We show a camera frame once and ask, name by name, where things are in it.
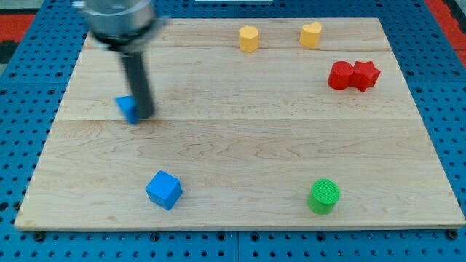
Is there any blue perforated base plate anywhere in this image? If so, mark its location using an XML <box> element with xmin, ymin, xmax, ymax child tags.
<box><xmin>1</xmin><ymin>1</ymin><xmax>465</xmax><ymax>261</ymax></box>

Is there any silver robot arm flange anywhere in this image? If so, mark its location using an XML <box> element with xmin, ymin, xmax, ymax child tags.
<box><xmin>72</xmin><ymin>0</ymin><xmax>168</xmax><ymax>54</ymax></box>

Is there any green cylinder block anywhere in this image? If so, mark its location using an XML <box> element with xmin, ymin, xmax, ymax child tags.
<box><xmin>308</xmin><ymin>178</ymin><xmax>340</xmax><ymax>215</ymax></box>

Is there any red star block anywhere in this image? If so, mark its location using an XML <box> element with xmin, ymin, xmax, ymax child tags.
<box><xmin>349</xmin><ymin>61</ymin><xmax>381</xmax><ymax>92</ymax></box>

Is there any blue cube block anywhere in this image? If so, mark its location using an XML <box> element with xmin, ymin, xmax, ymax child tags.
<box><xmin>146</xmin><ymin>170</ymin><xmax>183</xmax><ymax>211</ymax></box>

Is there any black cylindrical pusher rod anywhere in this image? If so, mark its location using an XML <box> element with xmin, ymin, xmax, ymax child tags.
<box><xmin>121</xmin><ymin>52</ymin><xmax>155</xmax><ymax>119</ymax></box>

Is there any blue triangular block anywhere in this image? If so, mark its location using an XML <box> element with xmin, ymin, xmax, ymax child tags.
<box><xmin>114</xmin><ymin>95</ymin><xmax>139</xmax><ymax>124</ymax></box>

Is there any yellow hexagon block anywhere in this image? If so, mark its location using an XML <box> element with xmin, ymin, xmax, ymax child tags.
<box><xmin>239</xmin><ymin>25</ymin><xmax>259</xmax><ymax>52</ymax></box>

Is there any yellow heart block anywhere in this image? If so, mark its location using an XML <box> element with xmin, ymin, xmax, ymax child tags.
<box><xmin>299</xmin><ymin>22</ymin><xmax>323</xmax><ymax>47</ymax></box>

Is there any wooden board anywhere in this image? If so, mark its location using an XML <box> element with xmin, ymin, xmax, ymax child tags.
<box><xmin>15</xmin><ymin>18</ymin><xmax>465</xmax><ymax>232</ymax></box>

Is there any red cylinder block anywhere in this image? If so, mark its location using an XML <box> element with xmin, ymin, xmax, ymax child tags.
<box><xmin>327</xmin><ymin>61</ymin><xmax>354</xmax><ymax>90</ymax></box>

